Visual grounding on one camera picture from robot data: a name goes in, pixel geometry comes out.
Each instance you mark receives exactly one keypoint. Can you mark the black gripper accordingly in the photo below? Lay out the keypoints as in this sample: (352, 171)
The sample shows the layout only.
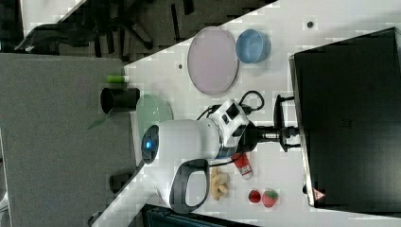
(254, 135)

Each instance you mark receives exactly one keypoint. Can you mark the oven door with black handle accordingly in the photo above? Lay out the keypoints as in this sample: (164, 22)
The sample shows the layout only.
(295, 137)

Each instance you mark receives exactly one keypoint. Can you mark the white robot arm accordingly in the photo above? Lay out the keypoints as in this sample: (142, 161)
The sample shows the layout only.
(175, 149)

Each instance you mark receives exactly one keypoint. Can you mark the red ketchup bottle toy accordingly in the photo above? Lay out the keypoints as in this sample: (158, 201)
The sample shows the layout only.
(243, 165)

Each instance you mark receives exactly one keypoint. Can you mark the peeled banana toy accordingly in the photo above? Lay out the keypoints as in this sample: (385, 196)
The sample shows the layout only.
(218, 187)

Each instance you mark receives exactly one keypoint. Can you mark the small red strawberry toy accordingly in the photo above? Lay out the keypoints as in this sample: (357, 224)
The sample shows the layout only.
(254, 196)

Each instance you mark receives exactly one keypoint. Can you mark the large pink strawberry toy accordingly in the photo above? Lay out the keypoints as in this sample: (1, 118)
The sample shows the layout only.
(269, 198)

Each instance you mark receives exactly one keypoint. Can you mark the blue bowl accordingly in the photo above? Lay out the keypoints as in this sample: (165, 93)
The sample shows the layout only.
(252, 46)

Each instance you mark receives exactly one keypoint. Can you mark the lilac round plate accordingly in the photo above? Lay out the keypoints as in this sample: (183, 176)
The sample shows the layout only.
(211, 61)

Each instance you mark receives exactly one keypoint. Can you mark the green perforated colander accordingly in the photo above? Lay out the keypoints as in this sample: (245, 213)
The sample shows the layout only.
(151, 110)

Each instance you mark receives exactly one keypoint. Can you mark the black utensil holder cup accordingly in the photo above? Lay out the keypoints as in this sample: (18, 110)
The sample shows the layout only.
(119, 100)

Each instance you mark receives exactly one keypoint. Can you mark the black office chair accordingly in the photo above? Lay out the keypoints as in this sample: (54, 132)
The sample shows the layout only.
(95, 18)

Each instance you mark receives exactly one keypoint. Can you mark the blue metal frame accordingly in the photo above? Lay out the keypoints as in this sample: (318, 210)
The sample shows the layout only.
(158, 216)

